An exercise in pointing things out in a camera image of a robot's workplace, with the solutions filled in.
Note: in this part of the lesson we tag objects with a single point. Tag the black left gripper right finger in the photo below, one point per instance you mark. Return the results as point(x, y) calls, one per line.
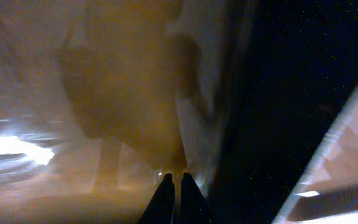
point(194, 207)

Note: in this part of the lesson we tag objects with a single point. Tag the yellow green sponge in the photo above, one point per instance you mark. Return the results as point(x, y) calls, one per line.
point(124, 83)

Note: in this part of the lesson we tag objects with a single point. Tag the black water tub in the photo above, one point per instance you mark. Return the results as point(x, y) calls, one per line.
point(292, 87)

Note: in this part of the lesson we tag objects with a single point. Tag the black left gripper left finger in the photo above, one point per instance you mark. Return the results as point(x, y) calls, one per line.
point(160, 209)

